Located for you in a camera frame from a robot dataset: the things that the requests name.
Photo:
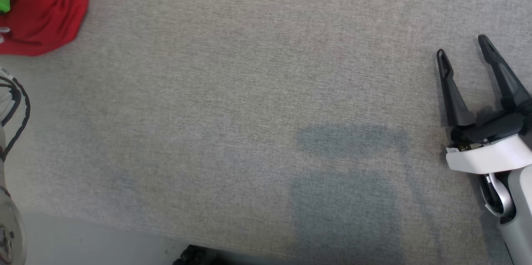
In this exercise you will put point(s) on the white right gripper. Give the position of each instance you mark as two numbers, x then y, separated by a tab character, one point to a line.
490	153

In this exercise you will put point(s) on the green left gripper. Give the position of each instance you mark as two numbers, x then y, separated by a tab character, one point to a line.
3	2

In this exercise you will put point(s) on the red white basketball jersey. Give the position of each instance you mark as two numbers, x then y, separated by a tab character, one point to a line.
45	11

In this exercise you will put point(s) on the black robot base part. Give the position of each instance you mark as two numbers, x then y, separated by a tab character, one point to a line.
195	256

